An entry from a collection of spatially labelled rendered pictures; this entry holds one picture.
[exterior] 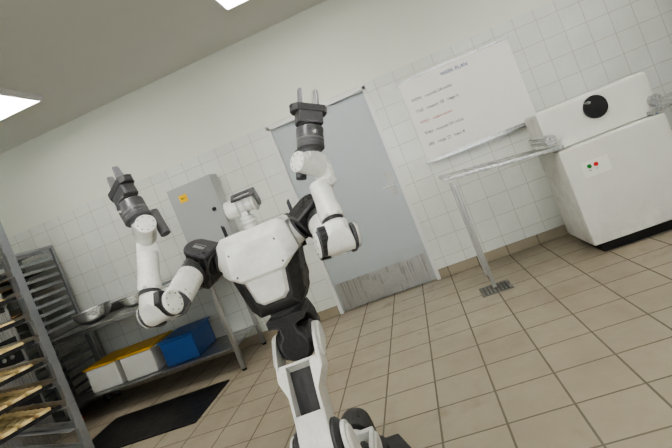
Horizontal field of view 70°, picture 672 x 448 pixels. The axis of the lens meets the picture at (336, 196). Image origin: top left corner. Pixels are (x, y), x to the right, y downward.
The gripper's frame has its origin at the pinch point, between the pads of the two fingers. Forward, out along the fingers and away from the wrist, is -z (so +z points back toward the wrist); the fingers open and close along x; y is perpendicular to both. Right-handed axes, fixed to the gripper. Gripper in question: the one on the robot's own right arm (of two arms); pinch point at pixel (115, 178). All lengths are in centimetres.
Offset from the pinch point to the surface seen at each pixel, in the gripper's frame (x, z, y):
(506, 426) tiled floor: -6, 152, -114
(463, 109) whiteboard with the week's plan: 8, -40, -366
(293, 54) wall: -61, -185, -291
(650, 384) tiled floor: 46, 170, -142
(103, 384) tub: -371, -35, -134
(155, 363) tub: -319, -20, -162
